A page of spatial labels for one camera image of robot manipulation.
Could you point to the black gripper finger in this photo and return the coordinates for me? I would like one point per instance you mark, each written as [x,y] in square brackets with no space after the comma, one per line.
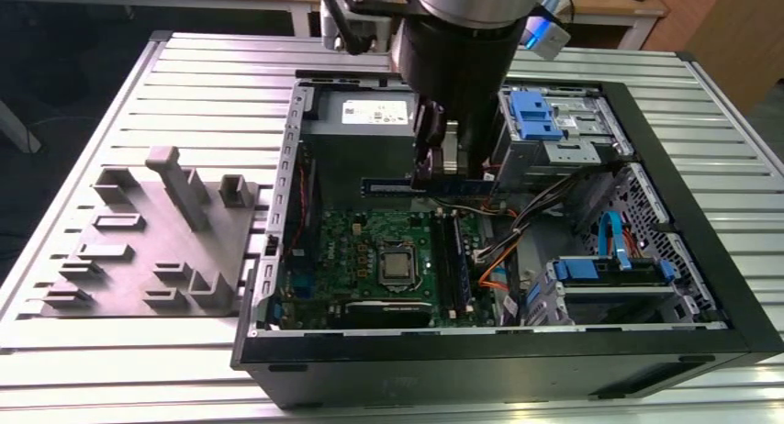
[474,158]
[428,167]

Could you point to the RAM stick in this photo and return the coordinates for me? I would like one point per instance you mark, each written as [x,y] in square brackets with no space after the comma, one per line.
[386,186]
[462,259]

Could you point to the black RAM slot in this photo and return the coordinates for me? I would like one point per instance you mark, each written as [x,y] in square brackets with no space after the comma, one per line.
[439,259]

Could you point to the metal disk bay cage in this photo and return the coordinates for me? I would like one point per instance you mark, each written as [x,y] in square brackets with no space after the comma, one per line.
[533,162]

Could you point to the grey power supply unit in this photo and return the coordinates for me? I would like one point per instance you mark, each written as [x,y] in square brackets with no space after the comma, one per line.
[355,158]

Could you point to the blue disk carrier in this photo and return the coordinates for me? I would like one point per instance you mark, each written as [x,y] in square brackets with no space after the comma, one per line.
[529,112]

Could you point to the green motherboard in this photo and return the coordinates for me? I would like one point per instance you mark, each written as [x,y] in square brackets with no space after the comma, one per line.
[343,231]

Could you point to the silver CPU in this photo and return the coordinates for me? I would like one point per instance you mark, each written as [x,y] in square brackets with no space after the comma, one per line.
[396,264]

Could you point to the CPU socket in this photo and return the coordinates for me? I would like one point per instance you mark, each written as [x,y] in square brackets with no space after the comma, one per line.
[398,285]

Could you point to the wooden desk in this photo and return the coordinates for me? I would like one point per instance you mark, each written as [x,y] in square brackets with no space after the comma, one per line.
[618,6]

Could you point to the hard disk in blue carrier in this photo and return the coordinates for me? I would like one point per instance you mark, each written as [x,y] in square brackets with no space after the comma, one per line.
[581,270]

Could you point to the black graphics card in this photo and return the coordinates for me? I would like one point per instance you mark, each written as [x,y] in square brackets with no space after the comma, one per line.
[379,314]

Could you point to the black open PC case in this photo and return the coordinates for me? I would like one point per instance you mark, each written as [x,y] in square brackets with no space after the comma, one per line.
[490,350]

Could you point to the wooden cabinet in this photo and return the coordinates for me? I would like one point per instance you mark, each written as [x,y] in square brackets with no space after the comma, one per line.
[734,38]

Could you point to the grey parts rack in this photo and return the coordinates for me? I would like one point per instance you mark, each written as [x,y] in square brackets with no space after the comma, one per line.
[159,240]

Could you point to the grey furniture leg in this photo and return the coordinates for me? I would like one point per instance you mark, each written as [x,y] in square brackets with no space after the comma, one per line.
[18,126]

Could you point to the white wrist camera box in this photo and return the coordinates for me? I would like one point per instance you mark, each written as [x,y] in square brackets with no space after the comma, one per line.
[547,36]

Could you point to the grey camera on black bracket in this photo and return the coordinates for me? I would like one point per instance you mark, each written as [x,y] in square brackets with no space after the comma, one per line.
[367,29]

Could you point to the metal disk bay frame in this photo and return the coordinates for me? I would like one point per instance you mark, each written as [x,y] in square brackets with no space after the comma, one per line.
[618,293]

